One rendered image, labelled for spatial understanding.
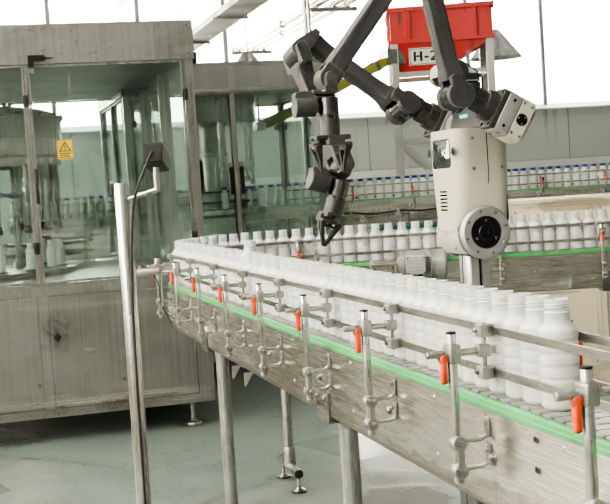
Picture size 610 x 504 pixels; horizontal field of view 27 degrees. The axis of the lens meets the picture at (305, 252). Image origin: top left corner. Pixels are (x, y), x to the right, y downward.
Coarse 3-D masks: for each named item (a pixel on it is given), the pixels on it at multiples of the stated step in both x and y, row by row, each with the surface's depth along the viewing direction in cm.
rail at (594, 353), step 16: (176, 256) 496; (304, 288) 311; (320, 288) 297; (272, 304) 345; (368, 304) 262; (320, 320) 299; (336, 320) 287; (448, 320) 219; (464, 320) 212; (384, 336) 253; (512, 336) 193; (528, 336) 188; (592, 336) 183; (576, 352) 173; (592, 352) 169; (608, 352) 164; (496, 368) 201; (528, 384) 189; (544, 384) 184; (608, 384) 180
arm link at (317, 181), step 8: (352, 160) 377; (312, 168) 375; (312, 176) 373; (320, 176) 373; (328, 176) 375; (344, 176) 378; (312, 184) 372; (320, 184) 373; (328, 184) 374; (320, 192) 376
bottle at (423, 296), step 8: (424, 280) 237; (424, 288) 237; (424, 296) 237; (416, 304) 237; (416, 320) 238; (416, 328) 238; (416, 336) 238; (424, 336) 237; (424, 344) 237; (416, 352) 239; (416, 360) 239; (424, 360) 237
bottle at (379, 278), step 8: (384, 272) 263; (376, 280) 261; (384, 280) 260; (376, 288) 261; (384, 288) 260; (376, 296) 260; (376, 312) 260; (376, 320) 260; (376, 344) 261; (376, 352) 262
